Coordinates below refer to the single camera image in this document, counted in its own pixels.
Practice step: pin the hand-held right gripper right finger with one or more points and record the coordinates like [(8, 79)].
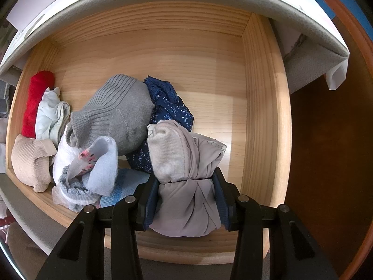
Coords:
[(221, 207)]

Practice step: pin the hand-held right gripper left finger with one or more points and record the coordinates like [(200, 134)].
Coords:
[(150, 207)]

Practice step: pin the taupe knotted underwear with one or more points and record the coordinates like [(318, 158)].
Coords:
[(180, 204)]

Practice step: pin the light blue sock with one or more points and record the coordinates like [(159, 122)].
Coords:
[(123, 188)]

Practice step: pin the white sock with pink print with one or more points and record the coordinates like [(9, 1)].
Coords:
[(102, 175)]

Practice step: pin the grey white knit sock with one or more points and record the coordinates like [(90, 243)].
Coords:
[(72, 194)]

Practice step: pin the grey ribbed sock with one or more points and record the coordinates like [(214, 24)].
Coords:
[(122, 113)]

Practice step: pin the navy floral underwear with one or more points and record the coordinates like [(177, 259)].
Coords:
[(172, 108)]

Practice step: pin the beige ribbed underwear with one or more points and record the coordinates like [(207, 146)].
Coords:
[(26, 157)]

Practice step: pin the mint green underwear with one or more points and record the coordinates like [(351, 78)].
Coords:
[(48, 116)]

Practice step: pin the light wooden drawer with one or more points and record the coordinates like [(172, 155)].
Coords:
[(204, 64)]

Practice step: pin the red folded cloth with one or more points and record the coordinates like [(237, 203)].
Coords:
[(35, 108)]

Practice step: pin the white cloth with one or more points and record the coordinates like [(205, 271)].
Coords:
[(338, 75)]

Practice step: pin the blue foam mat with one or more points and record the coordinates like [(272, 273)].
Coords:
[(327, 13)]

